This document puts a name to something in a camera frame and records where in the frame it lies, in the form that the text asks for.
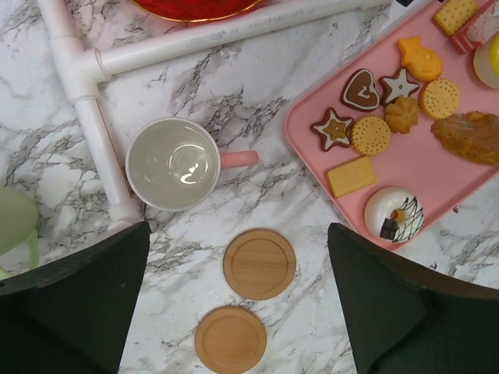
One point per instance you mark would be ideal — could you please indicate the rectangular yellow biscuit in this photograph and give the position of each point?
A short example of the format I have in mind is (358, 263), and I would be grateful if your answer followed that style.
(351, 177)

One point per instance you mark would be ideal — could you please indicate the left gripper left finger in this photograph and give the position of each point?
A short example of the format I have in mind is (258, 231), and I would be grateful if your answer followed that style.
(73, 315)

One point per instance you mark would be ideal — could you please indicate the right round biscuit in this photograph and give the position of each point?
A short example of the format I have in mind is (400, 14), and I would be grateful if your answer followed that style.
(439, 99)

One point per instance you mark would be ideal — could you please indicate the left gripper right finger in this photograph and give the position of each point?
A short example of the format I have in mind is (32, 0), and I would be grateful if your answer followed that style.
(402, 317)

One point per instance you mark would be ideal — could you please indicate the round biscuit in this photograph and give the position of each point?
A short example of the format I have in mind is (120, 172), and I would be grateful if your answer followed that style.
(439, 99)
(370, 135)

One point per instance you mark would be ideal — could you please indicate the heart gingerbread cookie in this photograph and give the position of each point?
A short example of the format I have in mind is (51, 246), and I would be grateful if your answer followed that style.
(359, 92)

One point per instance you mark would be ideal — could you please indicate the yellow donut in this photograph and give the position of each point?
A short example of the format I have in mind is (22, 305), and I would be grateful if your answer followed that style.
(485, 62)

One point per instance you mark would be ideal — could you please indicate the wooden coaster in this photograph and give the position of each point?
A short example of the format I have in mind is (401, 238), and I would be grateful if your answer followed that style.
(230, 339)
(259, 264)

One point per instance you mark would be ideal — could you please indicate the swirl butter cookie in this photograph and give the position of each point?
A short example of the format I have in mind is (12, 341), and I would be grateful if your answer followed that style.
(402, 115)

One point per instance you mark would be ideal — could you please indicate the square cracker biscuit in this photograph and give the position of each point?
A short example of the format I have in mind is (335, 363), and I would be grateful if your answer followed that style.
(453, 14)

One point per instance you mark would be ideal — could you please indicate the orange fish cookie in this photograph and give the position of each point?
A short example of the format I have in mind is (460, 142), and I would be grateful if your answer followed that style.
(422, 63)

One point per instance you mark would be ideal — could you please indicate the left round biscuit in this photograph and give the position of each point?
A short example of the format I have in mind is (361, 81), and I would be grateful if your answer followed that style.
(370, 135)

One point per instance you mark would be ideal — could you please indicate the brown croissant bread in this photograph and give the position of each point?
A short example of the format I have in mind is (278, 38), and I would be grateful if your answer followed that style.
(472, 137)

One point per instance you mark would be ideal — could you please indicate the lower wooden coaster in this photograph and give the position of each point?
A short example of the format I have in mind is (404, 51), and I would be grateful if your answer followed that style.
(230, 339)

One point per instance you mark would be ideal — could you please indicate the red three-tier stand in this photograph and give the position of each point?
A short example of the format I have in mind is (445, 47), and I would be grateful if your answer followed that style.
(195, 11)

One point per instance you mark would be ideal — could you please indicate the right star gingerbread cookie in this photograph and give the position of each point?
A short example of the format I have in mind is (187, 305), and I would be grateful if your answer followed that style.
(398, 85)

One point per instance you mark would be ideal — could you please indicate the pink serving tray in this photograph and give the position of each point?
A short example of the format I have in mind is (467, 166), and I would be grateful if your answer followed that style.
(414, 161)

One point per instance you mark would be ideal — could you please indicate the pink cake slice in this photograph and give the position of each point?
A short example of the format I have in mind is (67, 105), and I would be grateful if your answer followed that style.
(478, 30)

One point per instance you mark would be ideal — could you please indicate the green mug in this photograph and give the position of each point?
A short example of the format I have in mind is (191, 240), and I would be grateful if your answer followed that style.
(19, 220)

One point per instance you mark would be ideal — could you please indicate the white chocolate donut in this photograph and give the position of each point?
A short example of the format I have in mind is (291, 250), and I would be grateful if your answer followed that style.
(394, 215)

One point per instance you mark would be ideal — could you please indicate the star gingerbread cookie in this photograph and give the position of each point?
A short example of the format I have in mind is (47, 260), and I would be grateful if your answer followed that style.
(398, 85)
(333, 130)

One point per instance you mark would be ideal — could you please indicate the left star gingerbread cookie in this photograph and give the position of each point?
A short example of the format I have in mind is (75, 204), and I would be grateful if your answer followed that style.
(333, 130)

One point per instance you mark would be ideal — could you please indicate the upper wooden coaster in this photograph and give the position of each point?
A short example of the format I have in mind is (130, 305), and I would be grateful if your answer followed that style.
(259, 264)

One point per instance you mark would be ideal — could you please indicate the pink mug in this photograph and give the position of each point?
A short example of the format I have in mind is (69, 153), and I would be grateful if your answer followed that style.
(173, 164)

